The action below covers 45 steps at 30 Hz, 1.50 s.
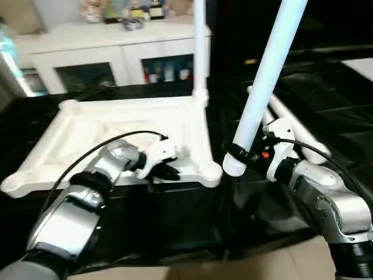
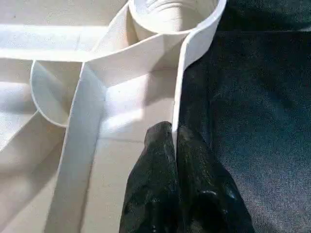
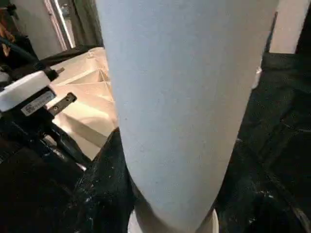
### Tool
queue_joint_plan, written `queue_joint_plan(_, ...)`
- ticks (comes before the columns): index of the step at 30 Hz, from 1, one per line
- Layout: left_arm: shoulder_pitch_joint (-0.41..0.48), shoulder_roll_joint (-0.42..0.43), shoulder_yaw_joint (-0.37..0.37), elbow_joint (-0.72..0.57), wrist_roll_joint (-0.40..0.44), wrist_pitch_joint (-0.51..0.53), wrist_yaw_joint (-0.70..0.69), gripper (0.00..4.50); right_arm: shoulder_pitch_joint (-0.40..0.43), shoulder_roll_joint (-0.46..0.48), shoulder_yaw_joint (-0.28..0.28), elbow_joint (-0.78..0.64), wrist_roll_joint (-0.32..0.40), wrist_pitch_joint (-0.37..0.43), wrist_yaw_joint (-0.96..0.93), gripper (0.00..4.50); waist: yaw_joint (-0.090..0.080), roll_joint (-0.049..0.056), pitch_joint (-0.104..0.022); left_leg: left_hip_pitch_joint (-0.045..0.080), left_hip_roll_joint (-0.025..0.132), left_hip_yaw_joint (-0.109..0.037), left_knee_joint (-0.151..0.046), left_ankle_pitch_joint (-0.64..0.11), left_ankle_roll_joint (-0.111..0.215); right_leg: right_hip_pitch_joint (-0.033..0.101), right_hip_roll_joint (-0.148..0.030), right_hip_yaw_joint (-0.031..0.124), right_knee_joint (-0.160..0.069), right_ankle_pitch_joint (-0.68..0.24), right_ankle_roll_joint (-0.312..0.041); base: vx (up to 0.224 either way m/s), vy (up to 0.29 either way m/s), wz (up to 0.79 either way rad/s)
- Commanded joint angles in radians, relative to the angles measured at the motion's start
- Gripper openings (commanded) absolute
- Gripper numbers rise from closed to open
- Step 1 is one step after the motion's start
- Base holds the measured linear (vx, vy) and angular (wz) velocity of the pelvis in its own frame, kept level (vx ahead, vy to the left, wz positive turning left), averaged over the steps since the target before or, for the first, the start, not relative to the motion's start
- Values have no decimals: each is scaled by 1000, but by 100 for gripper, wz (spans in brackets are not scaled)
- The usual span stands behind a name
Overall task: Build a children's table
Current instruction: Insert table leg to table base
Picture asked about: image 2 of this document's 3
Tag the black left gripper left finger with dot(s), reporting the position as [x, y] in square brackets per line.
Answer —
[153, 189]

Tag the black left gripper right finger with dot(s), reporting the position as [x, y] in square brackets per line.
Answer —
[209, 194]

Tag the white plastic table top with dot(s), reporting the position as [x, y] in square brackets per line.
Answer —
[85, 121]

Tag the black work mat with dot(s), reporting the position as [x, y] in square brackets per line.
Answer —
[255, 109]

